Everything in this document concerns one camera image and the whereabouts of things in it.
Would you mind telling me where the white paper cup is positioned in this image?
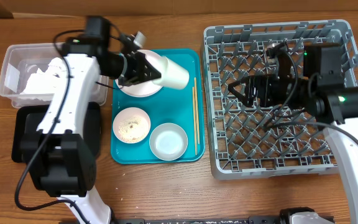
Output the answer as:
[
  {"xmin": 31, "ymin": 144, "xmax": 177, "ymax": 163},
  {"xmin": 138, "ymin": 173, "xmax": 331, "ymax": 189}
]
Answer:
[{"xmin": 151, "ymin": 56, "xmax": 190, "ymax": 90}]

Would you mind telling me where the pink bowl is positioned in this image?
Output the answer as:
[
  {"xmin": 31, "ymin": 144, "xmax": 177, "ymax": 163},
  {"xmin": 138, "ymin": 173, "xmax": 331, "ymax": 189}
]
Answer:
[{"xmin": 112, "ymin": 107, "xmax": 151, "ymax": 144}]

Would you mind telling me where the grey bowl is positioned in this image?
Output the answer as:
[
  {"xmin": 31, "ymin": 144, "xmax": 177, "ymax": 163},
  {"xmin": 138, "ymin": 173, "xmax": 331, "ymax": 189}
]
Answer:
[{"xmin": 149, "ymin": 123, "xmax": 188, "ymax": 161}]

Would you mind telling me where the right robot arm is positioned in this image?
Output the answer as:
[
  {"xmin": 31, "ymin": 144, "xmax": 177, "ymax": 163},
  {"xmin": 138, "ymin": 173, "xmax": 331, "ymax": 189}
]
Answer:
[{"xmin": 228, "ymin": 42, "xmax": 358, "ymax": 223}]

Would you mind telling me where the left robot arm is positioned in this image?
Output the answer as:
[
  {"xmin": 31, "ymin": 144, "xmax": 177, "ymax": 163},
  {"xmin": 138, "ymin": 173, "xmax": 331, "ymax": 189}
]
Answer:
[{"xmin": 20, "ymin": 16, "xmax": 162, "ymax": 223}]

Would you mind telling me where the grey dishwasher rack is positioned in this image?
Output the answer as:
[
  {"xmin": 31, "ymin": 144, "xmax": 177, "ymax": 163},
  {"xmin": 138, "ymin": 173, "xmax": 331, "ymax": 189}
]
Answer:
[{"xmin": 203, "ymin": 19, "xmax": 358, "ymax": 180}]

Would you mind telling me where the large pink plate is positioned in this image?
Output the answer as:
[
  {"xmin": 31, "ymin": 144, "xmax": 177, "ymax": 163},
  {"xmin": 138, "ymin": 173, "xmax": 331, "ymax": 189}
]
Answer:
[{"xmin": 115, "ymin": 50, "xmax": 162, "ymax": 98}]

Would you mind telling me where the right wooden chopstick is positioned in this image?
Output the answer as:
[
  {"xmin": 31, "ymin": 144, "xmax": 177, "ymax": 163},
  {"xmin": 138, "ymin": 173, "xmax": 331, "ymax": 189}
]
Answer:
[{"xmin": 194, "ymin": 77, "xmax": 200, "ymax": 144}]

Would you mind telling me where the wooden chopstick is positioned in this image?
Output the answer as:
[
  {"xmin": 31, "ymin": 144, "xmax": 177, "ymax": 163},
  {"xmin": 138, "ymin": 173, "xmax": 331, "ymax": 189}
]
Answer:
[
  {"xmin": 192, "ymin": 87, "xmax": 198, "ymax": 156},
  {"xmin": 194, "ymin": 77, "xmax": 200, "ymax": 144}
]

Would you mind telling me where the left wooden chopstick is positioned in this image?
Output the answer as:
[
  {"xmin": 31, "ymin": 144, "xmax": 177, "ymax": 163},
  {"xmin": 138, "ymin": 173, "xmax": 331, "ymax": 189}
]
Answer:
[{"xmin": 192, "ymin": 87, "xmax": 198, "ymax": 156}]

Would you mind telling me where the teal plastic tray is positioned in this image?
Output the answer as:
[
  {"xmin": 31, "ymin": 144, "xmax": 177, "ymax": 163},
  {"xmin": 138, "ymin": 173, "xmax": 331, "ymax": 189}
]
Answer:
[{"xmin": 111, "ymin": 49, "xmax": 205, "ymax": 165}]

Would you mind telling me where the crumpled white tissue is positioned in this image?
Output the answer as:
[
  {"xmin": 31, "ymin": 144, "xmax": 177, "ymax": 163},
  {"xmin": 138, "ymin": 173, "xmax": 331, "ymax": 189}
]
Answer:
[{"xmin": 21, "ymin": 57, "xmax": 67, "ymax": 101}]

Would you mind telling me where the clear plastic bin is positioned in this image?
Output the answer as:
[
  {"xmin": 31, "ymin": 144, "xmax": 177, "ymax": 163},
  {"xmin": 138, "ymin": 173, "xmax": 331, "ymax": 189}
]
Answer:
[{"xmin": 0, "ymin": 42, "xmax": 109, "ymax": 109}]

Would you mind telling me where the black tray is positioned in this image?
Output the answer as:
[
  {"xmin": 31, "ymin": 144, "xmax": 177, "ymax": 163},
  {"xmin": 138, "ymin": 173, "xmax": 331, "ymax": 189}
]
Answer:
[{"xmin": 11, "ymin": 102, "xmax": 101, "ymax": 163}]

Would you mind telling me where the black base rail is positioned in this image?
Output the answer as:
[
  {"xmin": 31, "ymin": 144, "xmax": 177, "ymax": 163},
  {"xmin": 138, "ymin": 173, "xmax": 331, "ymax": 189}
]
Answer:
[{"xmin": 112, "ymin": 207, "xmax": 335, "ymax": 224}]

